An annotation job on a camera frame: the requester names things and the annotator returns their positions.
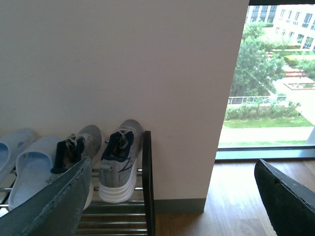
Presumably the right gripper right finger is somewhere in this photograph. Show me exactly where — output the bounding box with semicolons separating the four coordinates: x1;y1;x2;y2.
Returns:
254;159;315;236

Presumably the black metal shoe rack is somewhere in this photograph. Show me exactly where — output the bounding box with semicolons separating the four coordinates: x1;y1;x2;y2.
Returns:
0;130;156;236

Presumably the light blue slipper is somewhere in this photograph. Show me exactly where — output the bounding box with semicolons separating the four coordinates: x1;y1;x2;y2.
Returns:
0;128;35;182
8;136;61;211

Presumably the grey knit sneaker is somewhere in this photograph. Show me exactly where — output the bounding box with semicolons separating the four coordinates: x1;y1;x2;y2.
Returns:
46;124;105;211
98;119;144;204

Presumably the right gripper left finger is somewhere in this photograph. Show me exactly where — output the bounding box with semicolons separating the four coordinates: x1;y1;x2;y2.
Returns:
0;157;92;236

